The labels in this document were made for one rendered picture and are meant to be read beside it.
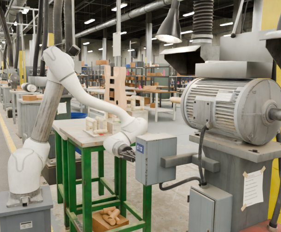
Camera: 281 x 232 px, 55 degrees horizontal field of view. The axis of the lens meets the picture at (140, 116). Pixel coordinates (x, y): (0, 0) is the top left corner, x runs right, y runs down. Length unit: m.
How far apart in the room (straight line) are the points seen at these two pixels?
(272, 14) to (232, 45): 0.93
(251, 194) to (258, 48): 0.59
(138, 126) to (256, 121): 0.74
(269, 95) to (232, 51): 0.32
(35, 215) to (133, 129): 0.69
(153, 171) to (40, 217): 0.72
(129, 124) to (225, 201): 0.71
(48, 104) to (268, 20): 1.61
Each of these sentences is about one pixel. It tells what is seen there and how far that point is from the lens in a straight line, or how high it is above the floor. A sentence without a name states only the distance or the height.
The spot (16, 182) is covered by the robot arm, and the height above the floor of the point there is 0.82.
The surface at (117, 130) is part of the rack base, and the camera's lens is 2.07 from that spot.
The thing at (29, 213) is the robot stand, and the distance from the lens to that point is 1.61.
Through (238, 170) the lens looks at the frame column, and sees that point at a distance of 1.11.
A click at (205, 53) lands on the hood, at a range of 1.37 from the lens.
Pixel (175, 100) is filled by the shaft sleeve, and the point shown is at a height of 1.25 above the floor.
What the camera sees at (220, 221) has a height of 0.84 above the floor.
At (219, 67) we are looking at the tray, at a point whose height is 1.42.
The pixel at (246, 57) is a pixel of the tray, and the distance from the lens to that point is 1.28.
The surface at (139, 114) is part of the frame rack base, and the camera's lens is 2.13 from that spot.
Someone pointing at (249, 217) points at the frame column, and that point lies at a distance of 1.23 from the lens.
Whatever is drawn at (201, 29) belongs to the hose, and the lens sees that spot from 1.45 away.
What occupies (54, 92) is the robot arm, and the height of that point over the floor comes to 1.28.
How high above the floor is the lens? 1.38
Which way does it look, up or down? 9 degrees down
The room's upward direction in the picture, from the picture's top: 1 degrees clockwise
